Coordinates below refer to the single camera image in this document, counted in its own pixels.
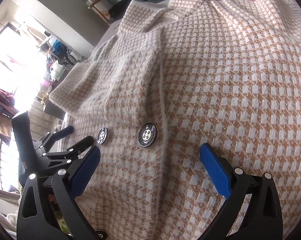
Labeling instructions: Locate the beige houndstooth knit coat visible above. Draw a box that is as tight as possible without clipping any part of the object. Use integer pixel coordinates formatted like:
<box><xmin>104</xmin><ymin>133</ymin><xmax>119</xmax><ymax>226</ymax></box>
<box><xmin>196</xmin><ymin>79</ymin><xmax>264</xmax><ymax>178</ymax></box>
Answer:
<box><xmin>50</xmin><ymin>0</ymin><xmax>301</xmax><ymax>239</ymax></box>

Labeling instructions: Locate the black clothing on chair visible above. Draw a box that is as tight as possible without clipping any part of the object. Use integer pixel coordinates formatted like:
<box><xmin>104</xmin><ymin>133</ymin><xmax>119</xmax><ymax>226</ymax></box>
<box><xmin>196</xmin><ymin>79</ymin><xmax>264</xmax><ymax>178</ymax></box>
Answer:
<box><xmin>108</xmin><ymin>0</ymin><xmax>132</xmax><ymax>21</ymax></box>

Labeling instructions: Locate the dark grey cabinet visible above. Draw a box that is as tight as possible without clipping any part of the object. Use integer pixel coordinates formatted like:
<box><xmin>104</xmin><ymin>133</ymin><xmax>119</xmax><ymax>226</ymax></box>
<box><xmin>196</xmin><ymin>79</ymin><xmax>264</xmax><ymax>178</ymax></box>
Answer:
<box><xmin>44</xmin><ymin>99</ymin><xmax>65</xmax><ymax>120</ymax></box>

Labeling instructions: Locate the bicycle with blue bag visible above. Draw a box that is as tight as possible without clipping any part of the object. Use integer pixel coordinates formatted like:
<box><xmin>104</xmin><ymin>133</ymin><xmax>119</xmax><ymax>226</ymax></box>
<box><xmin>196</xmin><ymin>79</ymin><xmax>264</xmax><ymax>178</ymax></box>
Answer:
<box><xmin>50</xmin><ymin>40</ymin><xmax>80</xmax><ymax>69</ymax></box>

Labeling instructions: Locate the wooden chair with dark seat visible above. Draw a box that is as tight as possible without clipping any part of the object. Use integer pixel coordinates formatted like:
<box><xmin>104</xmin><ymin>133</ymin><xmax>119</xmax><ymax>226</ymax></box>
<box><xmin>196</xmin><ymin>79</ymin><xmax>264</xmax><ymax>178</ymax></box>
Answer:
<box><xmin>86</xmin><ymin>0</ymin><xmax>114</xmax><ymax>26</ymax></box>

